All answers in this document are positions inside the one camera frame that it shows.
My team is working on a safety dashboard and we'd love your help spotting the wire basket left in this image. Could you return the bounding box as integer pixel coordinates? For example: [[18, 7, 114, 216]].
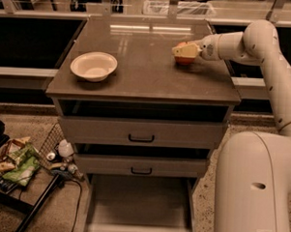
[[39, 123, 64, 170]]

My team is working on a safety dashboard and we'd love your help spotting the middle drawer with black handle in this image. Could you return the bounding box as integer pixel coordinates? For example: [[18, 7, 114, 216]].
[[74, 154, 208, 178]]

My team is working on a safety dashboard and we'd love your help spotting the white bowl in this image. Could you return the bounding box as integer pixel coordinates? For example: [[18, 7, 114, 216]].
[[71, 52, 118, 82]]

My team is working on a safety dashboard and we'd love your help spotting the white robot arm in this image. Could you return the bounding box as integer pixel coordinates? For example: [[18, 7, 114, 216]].
[[171, 19, 291, 232]]

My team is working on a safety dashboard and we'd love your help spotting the top drawer with black handle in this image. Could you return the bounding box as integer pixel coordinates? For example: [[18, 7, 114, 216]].
[[58, 116, 227, 149]]

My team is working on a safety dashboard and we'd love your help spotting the white plastic bottle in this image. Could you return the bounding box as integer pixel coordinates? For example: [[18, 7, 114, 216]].
[[58, 139, 73, 158]]

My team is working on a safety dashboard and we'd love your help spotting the clear plastic bin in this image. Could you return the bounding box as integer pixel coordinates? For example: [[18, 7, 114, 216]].
[[141, 0, 216, 17]]

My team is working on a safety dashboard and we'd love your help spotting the brown snack packet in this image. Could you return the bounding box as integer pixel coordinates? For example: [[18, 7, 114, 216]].
[[0, 137, 30, 173]]

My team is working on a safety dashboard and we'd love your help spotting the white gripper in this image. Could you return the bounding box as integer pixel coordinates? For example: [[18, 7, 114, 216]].
[[171, 34, 219, 61]]

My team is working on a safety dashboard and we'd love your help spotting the drawer with black handle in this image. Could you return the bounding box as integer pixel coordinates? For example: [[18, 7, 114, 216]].
[[58, 116, 227, 149], [74, 154, 208, 178]]

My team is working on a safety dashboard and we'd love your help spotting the red apple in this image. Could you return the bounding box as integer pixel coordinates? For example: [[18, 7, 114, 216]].
[[175, 56, 194, 66]]

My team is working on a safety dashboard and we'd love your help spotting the open bottom drawer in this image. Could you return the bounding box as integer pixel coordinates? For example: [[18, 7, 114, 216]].
[[83, 175, 194, 232]]

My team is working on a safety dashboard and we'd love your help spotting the green snack bag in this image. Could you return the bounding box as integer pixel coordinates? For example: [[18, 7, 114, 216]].
[[3, 143, 40, 187]]

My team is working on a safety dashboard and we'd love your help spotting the grey drawer cabinet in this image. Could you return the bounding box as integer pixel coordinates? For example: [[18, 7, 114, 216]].
[[41, 14, 246, 190]]

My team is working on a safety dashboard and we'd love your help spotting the black cable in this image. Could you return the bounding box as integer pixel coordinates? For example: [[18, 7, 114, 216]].
[[61, 177, 85, 232]]

